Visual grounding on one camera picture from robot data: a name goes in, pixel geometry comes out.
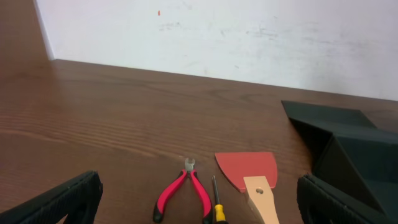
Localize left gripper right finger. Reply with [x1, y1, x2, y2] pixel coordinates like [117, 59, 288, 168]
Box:
[297, 174, 397, 224]

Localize black yellow screwdriver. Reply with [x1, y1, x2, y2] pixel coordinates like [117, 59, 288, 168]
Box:
[212, 176, 229, 224]

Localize black open gift box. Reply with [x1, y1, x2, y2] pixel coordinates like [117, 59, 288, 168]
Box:
[282, 101, 397, 221]

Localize orange scraper wooden handle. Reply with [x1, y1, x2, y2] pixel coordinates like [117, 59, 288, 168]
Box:
[215, 151, 280, 224]

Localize red handled pliers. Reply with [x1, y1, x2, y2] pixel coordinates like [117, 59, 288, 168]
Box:
[152, 158, 213, 224]

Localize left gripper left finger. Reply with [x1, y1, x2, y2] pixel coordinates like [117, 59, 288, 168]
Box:
[1, 170, 103, 224]

